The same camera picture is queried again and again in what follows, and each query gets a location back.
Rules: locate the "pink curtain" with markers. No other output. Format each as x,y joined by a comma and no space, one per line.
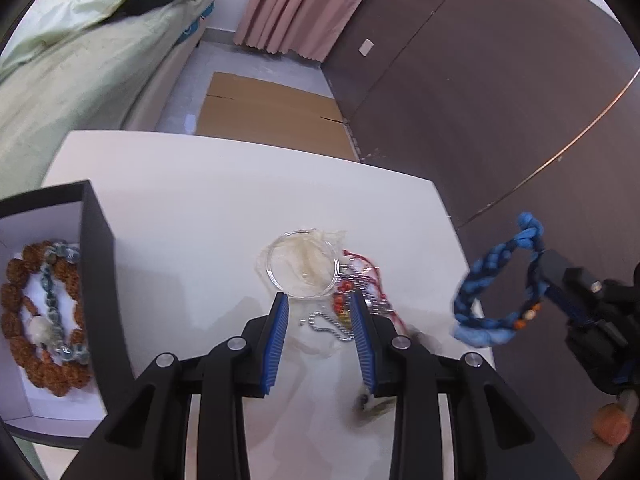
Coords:
300,5

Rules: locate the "flat brown cardboard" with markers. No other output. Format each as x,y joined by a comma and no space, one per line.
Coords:
270,110

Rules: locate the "person's right hand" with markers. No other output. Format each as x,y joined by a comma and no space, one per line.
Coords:
611,424

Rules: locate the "white wall switch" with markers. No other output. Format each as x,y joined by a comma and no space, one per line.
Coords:
366,47

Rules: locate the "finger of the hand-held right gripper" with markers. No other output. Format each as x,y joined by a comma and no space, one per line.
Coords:
570,275
542,282

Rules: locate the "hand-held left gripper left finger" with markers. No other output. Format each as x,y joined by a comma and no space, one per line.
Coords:
275,345

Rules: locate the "black box white inside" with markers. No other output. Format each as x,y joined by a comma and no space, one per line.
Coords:
97,230

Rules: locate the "black cloth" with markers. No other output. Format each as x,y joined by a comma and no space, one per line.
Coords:
142,2

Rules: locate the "bed with green sheet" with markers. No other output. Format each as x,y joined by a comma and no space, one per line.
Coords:
65,90

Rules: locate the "silver bangle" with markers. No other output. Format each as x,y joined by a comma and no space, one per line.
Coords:
270,266

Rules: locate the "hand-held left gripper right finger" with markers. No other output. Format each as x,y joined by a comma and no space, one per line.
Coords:
365,345

